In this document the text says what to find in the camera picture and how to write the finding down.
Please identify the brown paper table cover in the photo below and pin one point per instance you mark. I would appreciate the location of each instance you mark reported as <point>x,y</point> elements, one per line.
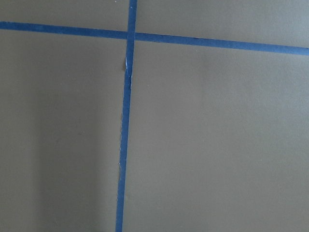
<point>154,115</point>

